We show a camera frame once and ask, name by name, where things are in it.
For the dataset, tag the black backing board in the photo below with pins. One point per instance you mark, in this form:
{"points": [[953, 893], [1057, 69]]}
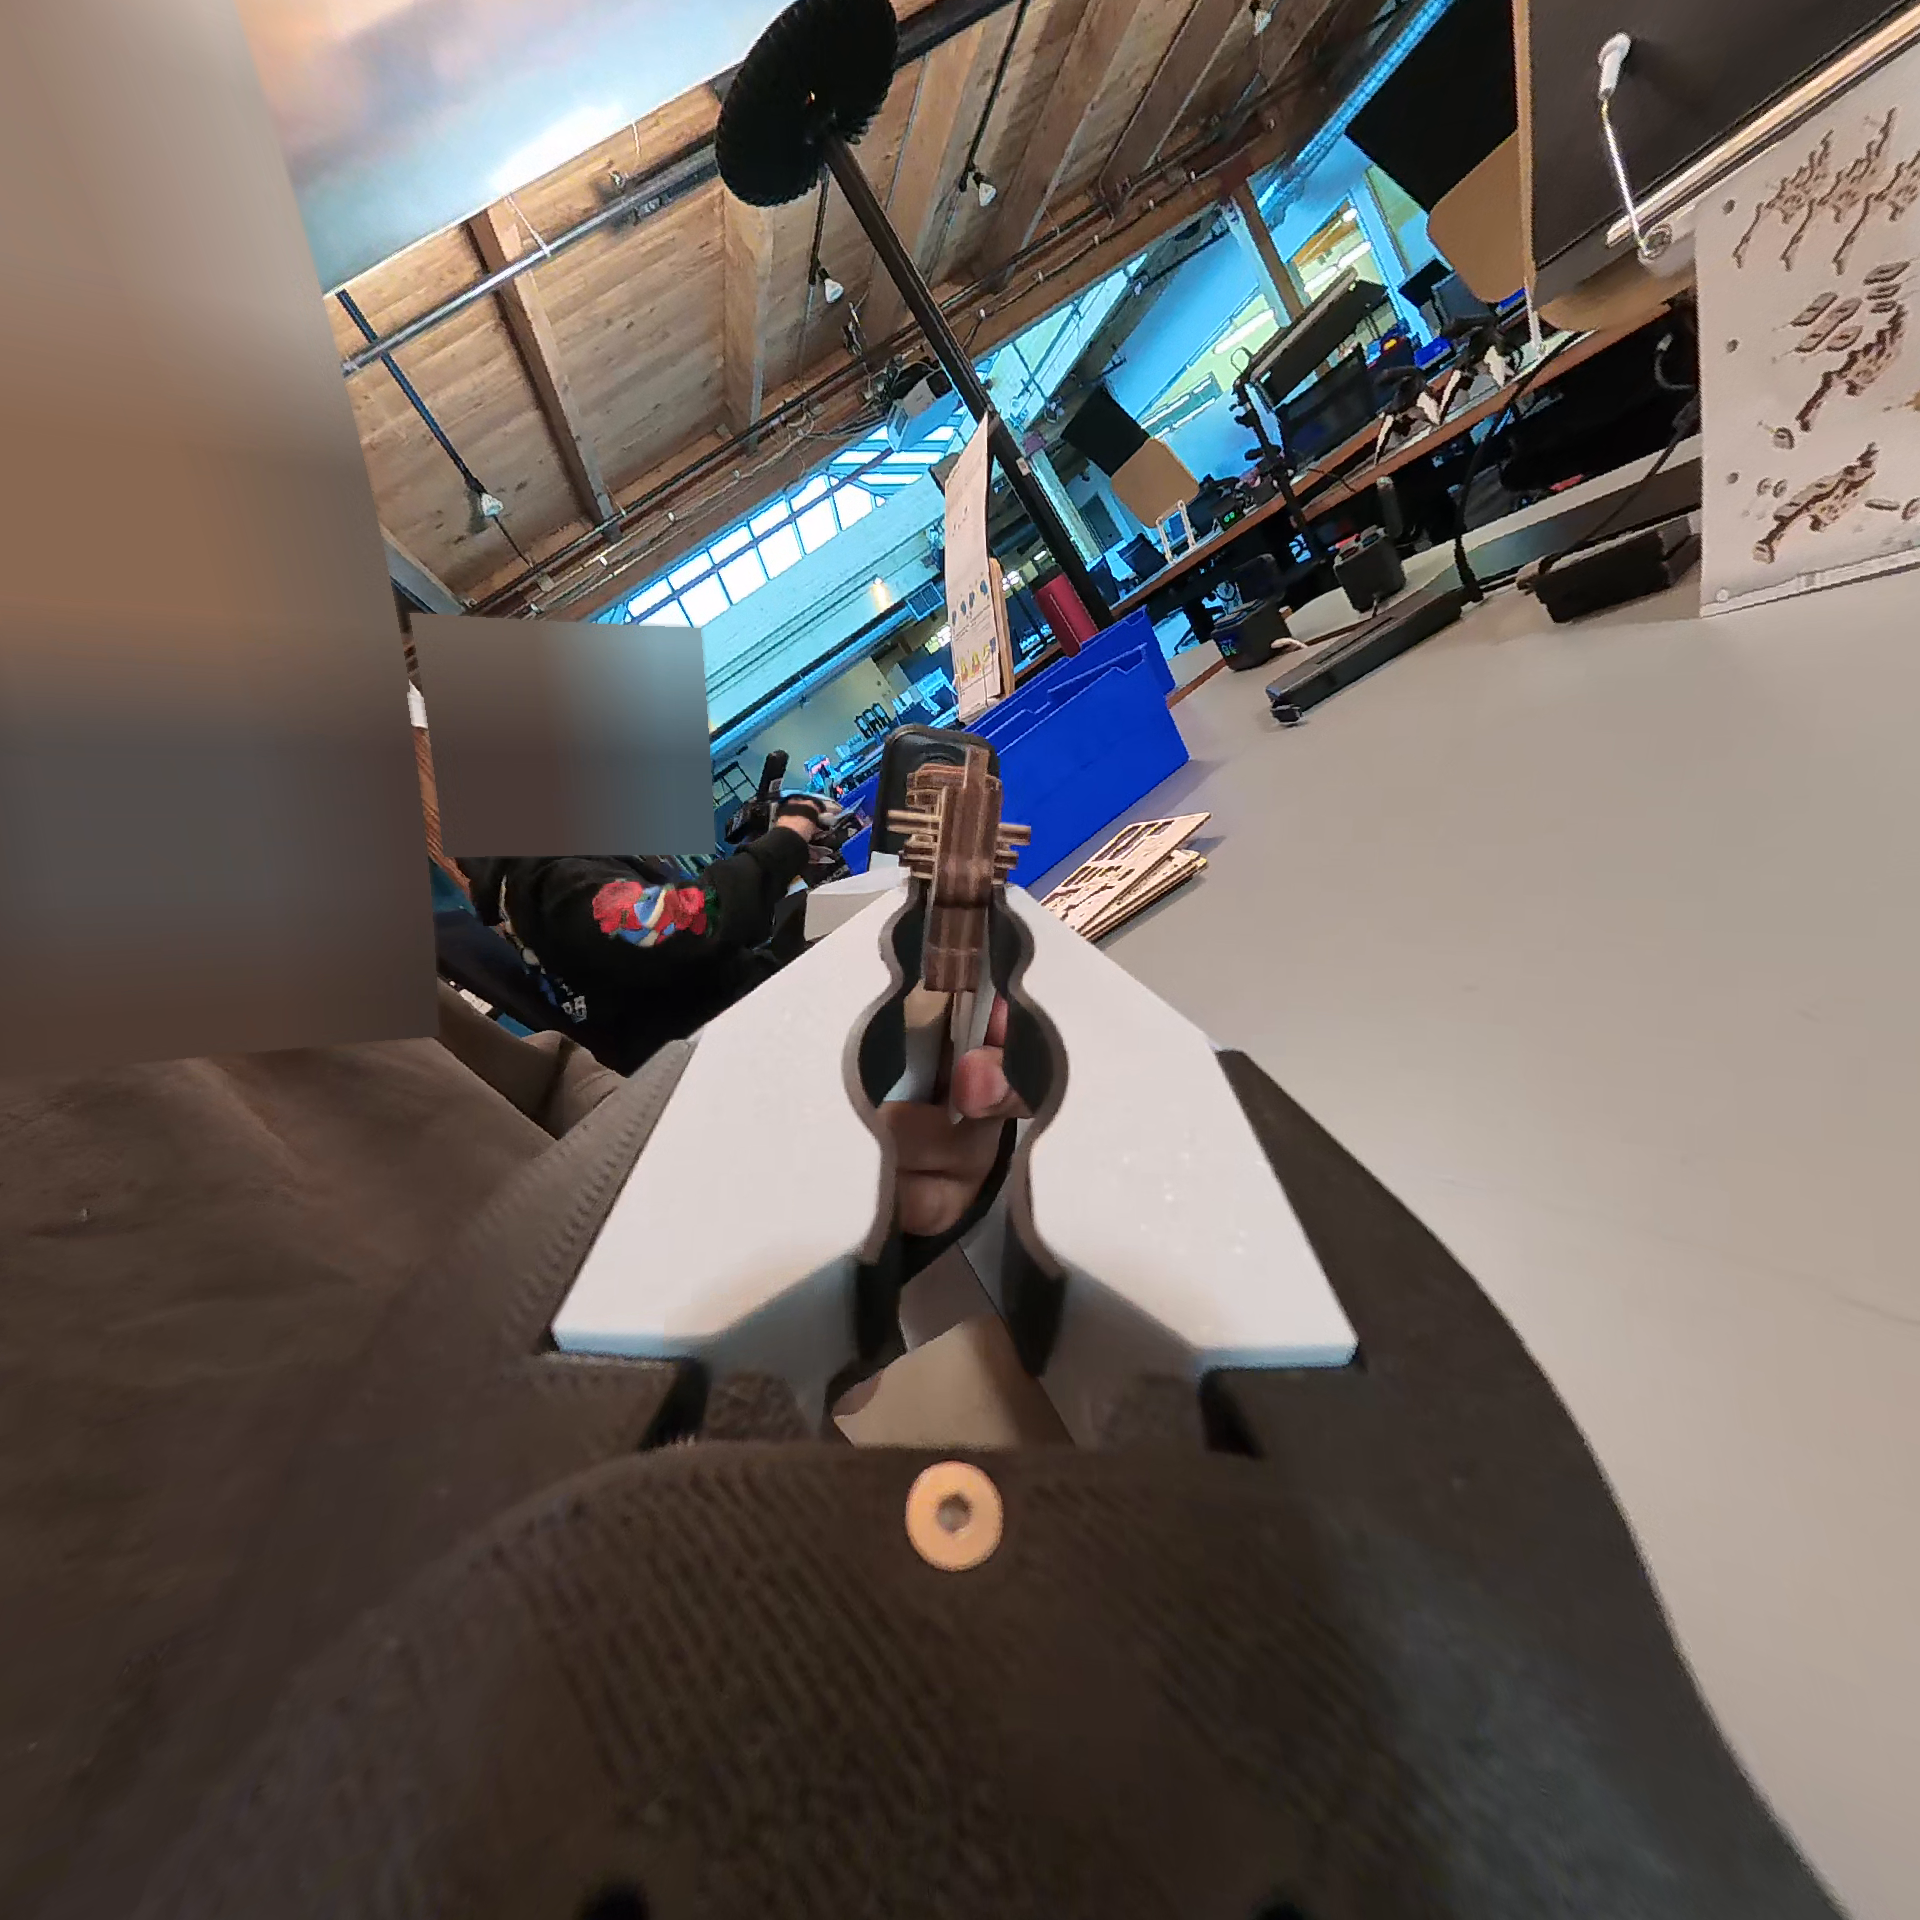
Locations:
{"points": [[1725, 120]]}

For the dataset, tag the grey desk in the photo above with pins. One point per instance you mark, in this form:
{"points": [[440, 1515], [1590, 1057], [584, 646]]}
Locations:
{"points": [[1501, 1049]]}

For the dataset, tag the ceiling projector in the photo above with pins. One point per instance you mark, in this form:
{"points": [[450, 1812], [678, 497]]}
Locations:
{"points": [[923, 401]]}

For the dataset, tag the person's left hand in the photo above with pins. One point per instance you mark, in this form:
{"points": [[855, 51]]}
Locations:
{"points": [[938, 1155]]}

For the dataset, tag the black charger green display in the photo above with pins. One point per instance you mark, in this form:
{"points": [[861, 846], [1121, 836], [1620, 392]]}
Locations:
{"points": [[1249, 633]]}

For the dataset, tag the large black screen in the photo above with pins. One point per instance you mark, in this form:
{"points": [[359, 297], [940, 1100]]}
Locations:
{"points": [[1441, 105]]}

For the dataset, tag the stack of wooden puzzle sheets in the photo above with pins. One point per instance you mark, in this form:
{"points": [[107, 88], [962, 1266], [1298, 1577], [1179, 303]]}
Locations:
{"points": [[1119, 908]]}

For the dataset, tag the black light panel stand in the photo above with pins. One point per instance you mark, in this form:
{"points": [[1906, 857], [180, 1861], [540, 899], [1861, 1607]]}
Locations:
{"points": [[1305, 337]]}

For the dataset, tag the black pole round disc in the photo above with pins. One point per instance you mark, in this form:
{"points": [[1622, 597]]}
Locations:
{"points": [[930, 299]]}

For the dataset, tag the white display board wooden parts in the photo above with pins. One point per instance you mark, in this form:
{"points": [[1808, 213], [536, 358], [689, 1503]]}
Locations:
{"points": [[1756, 450]]}

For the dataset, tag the brown wooden model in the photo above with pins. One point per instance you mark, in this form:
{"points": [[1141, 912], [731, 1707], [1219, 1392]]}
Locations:
{"points": [[960, 885]]}

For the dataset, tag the blue plastic bin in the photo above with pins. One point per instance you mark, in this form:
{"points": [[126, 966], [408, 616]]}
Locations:
{"points": [[1096, 735]]}

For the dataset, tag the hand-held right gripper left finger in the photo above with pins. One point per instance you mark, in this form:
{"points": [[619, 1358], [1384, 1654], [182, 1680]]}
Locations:
{"points": [[721, 1185]]}

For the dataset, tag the long wooden table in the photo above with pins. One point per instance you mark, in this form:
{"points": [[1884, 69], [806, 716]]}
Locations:
{"points": [[1350, 465]]}

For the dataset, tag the computer monitor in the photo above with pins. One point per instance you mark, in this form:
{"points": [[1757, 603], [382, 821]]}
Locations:
{"points": [[1333, 397]]}

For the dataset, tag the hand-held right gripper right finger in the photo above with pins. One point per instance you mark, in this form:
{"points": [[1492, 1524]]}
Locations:
{"points": [[1187, 1200]]}

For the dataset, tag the printed instruction board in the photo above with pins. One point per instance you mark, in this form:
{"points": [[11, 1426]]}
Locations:
{"points": [[979, 599]]}

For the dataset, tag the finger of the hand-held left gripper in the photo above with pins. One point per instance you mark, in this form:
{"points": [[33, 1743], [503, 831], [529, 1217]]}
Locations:
{"points": [[849, 900], [989, 1019]]}

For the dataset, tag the black power adapter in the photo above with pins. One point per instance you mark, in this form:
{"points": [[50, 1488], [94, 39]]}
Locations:
{"points": [[1614, 569]]}

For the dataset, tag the red tumbler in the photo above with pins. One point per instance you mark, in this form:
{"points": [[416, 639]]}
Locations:
{"points": [[1072, 612]]}

